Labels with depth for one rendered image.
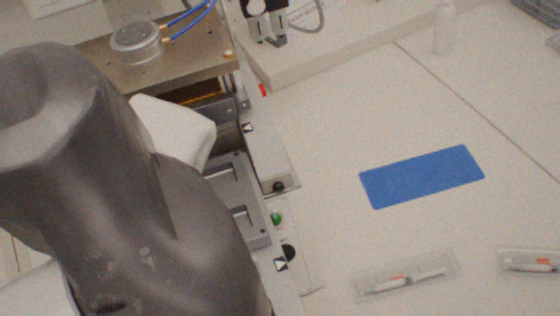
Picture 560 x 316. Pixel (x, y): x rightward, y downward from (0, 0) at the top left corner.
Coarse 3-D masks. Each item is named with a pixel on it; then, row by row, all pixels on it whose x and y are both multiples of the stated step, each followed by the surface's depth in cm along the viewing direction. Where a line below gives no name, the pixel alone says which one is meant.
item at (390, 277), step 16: (416, 256) 90; (432, 256) 89; (448, 256) 89; (368, 272) 89; (384, 272) 89; (400, 272) 88; (416, 272) 88; (432, 272) 87; (448, 272) 87; (352, 288) 88; (368, 288) 87; (384, 288) 87; (400, 288) 86
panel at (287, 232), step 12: (276, 204) 84; (288, 204) 84; (288, 216) 85; (276, 228) 85; (288, 228) 85; (288, 240) 86; (300, 240) 87; (300, 252) 87; (288, 264) 88; (300, 264) 88; (300, 276) 89; (300, 288) 90; (312, 288) 90
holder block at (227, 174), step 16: (208, 160) 81; (224, 160) 80; (240, 160) 80; (208, 176) 80; (224, 176) 80; (240, 176) 78; (224, 192) 76; (240, 192) 76; (240, 208) 74; (256, 208) 73; (240, 224) 74; (256, 224) 71; (256, 240) 70
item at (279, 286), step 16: (256, 192) 78; (272, 224) 74; (272, 240) 72; (256, 256) 66; (272, 256) 71; (272, 272) 69; (288, 272) 69; (272, 288) 67; (288, 288) 67; (272, 304) 66; (288, 304) 65
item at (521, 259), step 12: (504, 252) 88; (516, 252) 87; (528, 252) 87; (540, 252) 87; (552, 252) 86; (504, 264) 86; (516, 264) 86; (528, 264) 85; (540, 264) 85; (552, 264) 85
